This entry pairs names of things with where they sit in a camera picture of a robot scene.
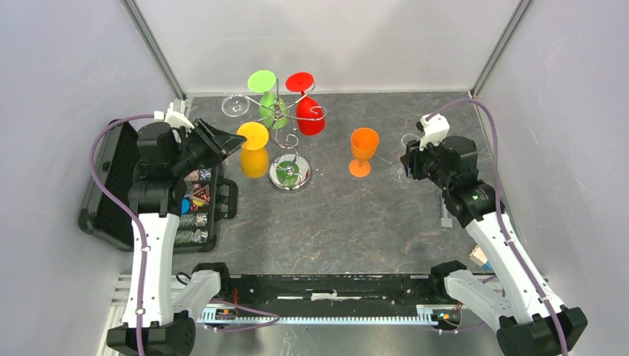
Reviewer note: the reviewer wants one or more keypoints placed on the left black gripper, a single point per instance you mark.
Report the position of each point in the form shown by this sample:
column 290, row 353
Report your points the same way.
column 218, row 143

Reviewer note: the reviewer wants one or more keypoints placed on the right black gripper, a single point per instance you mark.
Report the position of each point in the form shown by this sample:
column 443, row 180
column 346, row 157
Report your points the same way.
column 413, row 156

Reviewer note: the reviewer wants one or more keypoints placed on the clear wine glass front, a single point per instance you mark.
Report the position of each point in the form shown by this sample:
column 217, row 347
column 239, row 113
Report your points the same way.
column 397, row 170

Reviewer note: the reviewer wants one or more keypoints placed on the clear wine glass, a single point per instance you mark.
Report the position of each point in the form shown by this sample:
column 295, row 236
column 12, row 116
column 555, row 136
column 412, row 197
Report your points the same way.
column 397, row 170
column 235, row 105

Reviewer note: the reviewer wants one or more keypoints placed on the orange wine glass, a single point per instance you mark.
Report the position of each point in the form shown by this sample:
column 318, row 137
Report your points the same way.
column 363, row 145

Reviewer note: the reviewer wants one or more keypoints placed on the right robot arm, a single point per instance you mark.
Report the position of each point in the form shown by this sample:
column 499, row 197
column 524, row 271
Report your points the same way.
column 528, row 318

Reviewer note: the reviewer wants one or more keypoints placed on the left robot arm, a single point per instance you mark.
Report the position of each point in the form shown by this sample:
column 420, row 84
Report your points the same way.
column 155, row 322

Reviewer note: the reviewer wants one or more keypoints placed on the yellow wine glass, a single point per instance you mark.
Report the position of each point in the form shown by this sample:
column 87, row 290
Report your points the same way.
column 254, row 158

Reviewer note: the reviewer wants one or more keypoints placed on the clear wine glass rear left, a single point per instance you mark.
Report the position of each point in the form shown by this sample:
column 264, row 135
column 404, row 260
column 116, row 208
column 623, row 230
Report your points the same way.
column 235, row 105

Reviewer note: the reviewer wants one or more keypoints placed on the green wine glass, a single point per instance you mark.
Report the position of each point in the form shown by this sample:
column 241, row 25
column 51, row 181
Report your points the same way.
column 272, row 109

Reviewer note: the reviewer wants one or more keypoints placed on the red wine glass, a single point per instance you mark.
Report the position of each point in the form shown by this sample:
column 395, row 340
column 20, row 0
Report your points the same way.
column 310, row 115

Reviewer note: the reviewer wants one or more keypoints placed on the black poker chip case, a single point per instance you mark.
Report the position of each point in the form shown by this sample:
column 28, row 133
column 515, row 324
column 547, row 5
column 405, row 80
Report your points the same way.
column 133, row 176

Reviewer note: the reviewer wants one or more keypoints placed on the white blue block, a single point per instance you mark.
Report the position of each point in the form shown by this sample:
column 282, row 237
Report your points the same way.
column 480, row 259

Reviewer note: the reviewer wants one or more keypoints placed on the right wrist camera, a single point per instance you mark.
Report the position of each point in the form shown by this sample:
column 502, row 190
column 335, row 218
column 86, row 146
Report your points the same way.
column 435, row 130

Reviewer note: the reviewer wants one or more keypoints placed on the grey metal bracket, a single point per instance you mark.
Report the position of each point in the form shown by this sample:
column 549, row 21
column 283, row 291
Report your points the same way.
column 445, row 223

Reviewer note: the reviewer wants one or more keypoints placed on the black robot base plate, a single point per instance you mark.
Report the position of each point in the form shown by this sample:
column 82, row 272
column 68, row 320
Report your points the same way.
column 336, row 295

